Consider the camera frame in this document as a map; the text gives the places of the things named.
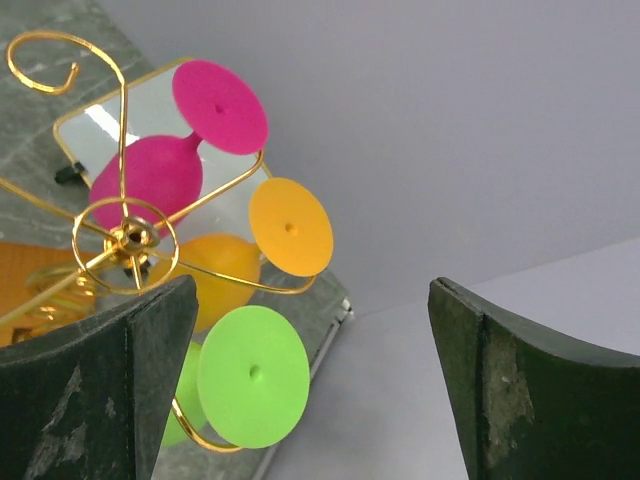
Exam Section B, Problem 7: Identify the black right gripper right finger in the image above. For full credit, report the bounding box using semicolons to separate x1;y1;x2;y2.
428;278;639;479

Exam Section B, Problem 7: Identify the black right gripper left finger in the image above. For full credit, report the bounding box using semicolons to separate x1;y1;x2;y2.
1;275;198;479

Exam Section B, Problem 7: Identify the green plastic wine glass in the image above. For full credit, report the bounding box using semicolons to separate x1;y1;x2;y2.
175;305;311;452

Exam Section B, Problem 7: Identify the pink plastic wine glass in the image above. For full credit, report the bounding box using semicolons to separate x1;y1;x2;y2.
89;59;269;229

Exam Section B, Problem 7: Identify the orange plastic wine glass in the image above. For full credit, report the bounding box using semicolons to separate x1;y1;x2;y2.
170;177;334;333

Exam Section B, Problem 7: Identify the gold framed mirror tray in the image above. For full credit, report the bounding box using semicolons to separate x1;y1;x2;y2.
53;57;271;241

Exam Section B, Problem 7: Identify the gold wire wine glass rack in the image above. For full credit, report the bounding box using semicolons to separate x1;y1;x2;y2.
0;29;321;454

